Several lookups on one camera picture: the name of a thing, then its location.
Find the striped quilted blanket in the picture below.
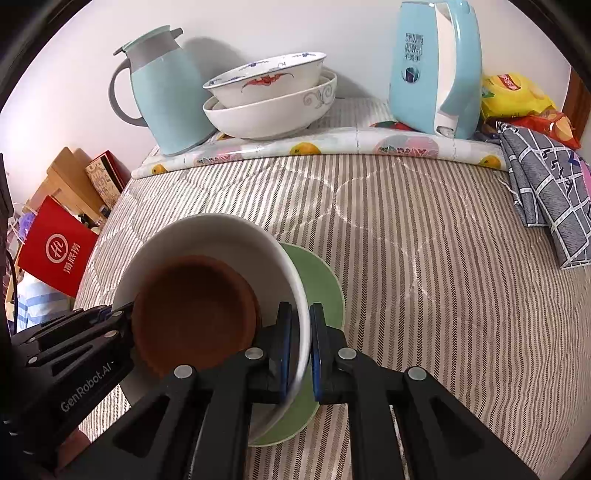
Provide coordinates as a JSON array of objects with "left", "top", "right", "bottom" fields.
[{"left": 74, "top": 152, "right": 591, "bottom": 480}]

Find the fruit printed table mat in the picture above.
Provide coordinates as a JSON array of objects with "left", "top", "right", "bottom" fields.
[{"left": 131, "top": 97, "right": 509, "bottom": 180}]

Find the person's left hand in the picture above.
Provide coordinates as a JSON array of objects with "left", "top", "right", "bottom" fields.
[{"left": 54, "top": 431, "right": 92, "bottom": 468}]

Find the red chip bag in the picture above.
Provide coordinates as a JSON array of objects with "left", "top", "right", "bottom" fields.
[{"left": 508, "top": 108, "right": 581, "bottom": 151}]

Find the brown bowl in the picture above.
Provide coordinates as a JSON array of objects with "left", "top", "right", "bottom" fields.
[{"left": 131, "top": 255, "right": 262, "bottom": 379}]

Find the red paper bag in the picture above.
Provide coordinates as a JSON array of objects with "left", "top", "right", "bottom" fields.
[{"left": 17, "top": 196, "right": 100, "bottom": 298}]

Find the white bowl with grey swirls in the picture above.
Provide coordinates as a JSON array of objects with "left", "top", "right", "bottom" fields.
[{"left": 202, "top": 70, "right": 338, "bottom": 140}]

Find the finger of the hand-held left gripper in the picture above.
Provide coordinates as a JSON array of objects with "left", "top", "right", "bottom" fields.
[
  {"left": 25, "top": 302, "right": 136, "bottom": 370},
  {"left": 11, "top": 305, "right": 126, "bottom": 352}
]

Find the wooden box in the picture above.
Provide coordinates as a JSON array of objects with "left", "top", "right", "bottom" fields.
[{"left": 30, "top": 147, "right": 107, "bottom": 217}]

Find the blue and red patterned bowl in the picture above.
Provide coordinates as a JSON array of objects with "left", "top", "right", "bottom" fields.
[{"left": 202, "top": 52, "right": 328, "bottom": 110}]

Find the patterned gift box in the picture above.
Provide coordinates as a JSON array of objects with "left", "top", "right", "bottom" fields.
[{"left": 84, "top": 150, "right": 132, "bottom": 210}]

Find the yellow chip bag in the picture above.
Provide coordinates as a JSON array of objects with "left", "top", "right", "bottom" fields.
[{"left": 480, "top": 73, "right": 557, "bottom": 120}]

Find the plain white bowl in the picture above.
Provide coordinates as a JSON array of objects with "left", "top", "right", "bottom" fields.
[{"left": 112, "top": 213, "right": 311, "bottom": 446}]

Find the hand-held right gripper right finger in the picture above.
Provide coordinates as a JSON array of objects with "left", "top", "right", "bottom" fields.
[{"left": 308, "top": 302, "right": 542, "bottom": 480}]

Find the light blue electric kettle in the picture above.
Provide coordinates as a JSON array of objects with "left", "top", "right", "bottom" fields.
[{"left": 388, "top": 0, "right": 483, "bottom": 138}]

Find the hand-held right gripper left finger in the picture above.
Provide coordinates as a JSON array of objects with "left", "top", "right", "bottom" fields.
[{"left": 69, "top": 302, "right": 294, "bottom": 480}]

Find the grey checked cloth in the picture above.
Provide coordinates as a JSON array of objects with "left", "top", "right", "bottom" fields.
[{"left": 496, "top": 121, "right": 591, "bottom": 269}]

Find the blue striped cloth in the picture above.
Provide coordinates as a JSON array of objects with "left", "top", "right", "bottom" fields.
[{"left": 17, "top": 271, "right": 72, "bottom": 334}]

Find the green plate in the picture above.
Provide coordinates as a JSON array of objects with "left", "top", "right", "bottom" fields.
[{"left": 249, "top": 242, "right": 346, "bottom": 446}]

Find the wooden door frame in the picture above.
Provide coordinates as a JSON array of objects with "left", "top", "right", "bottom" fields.
[{"left": 561, "top": 67, "right": 591, "bottom": 139}]

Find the light blue thermos jug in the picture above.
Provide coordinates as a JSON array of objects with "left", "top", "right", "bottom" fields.
[{"left": 109, "top": 27, "right": 218, "bottom": 156}]

